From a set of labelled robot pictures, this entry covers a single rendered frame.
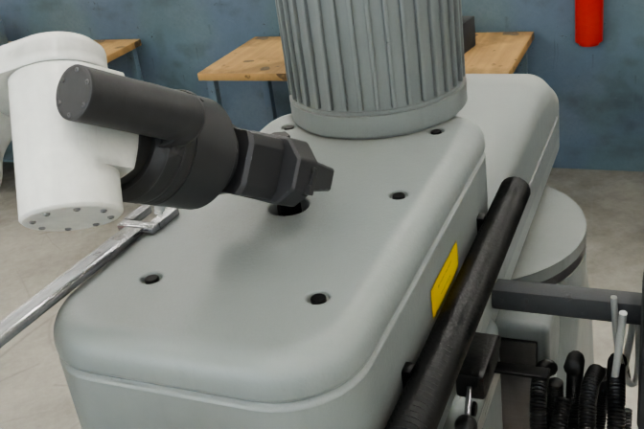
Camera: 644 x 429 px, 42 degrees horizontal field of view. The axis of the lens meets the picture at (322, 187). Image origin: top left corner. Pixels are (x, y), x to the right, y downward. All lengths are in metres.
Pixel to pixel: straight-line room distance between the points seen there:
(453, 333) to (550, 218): 0.71
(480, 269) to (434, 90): 0.20
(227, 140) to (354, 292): 0.15
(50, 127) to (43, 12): 6.04
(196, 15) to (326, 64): 4.97
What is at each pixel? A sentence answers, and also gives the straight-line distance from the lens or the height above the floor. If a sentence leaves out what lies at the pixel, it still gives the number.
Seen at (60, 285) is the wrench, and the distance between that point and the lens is 0.69.
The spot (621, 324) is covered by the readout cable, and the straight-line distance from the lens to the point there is 1.01.
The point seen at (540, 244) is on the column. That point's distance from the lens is 1.32.
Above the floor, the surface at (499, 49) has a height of 0.88.
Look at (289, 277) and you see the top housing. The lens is 0.64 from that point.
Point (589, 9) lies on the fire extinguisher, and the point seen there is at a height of 1.02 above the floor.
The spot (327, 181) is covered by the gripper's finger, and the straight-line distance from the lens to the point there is 0.73.
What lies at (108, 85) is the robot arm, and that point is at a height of 2.08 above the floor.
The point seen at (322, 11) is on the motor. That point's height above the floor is 2.03.
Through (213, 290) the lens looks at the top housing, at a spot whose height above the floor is 1.89.
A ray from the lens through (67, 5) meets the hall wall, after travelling 6.42.
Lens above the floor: 2.21
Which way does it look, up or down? 25 degrees down
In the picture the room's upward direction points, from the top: 8 degrees counter-clockwise
